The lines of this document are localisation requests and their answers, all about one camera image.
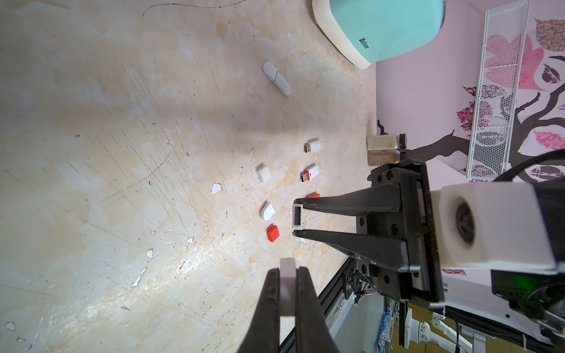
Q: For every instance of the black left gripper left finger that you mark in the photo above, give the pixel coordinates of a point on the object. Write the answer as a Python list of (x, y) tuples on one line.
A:
[(264, 332)]

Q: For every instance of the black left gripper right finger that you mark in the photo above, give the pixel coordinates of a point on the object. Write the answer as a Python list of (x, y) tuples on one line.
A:
[(312, 334)]

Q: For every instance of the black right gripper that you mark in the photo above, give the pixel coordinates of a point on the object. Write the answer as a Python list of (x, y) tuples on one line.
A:
[(396, 246)]

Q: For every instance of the white square usb cap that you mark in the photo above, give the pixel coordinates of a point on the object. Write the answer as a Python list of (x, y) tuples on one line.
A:
[(263, 173), (288, 286)]

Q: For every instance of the white green usb drive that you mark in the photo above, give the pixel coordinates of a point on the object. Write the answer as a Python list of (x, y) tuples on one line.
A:
[(275, 77)]

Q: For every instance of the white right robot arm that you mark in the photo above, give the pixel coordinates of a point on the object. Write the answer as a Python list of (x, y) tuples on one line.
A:
[(537, 297)]

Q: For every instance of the white red usb drive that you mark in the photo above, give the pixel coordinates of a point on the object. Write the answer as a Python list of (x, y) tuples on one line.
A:
[(309, 173)]

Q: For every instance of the red usb cap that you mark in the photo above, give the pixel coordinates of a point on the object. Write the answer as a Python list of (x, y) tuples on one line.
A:
[(273, 233)]

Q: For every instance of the glass spice jar near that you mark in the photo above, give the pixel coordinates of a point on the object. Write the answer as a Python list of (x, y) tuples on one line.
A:
[(380, 158)]

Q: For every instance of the glass spice jar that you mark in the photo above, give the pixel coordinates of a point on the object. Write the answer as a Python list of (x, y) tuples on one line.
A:
[(380, 158), (386, 142)]

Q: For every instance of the glass spice jar far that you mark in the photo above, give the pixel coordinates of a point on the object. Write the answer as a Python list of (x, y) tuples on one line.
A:
[(386, 142)]

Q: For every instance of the white rounded cap near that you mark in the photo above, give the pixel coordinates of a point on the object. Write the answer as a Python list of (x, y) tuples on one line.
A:
[(267, 212)]

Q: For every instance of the mint green toaster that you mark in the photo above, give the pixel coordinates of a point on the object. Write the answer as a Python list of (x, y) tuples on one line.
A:
[(370, 31)]

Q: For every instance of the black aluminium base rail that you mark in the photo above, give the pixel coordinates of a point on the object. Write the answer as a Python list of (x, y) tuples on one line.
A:
[(338, 297)]

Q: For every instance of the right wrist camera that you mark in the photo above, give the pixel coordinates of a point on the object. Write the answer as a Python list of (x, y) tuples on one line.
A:
[(494, 226)]

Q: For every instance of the white wire shelf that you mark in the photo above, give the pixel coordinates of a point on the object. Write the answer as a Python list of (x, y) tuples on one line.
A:
[(498, 83)]

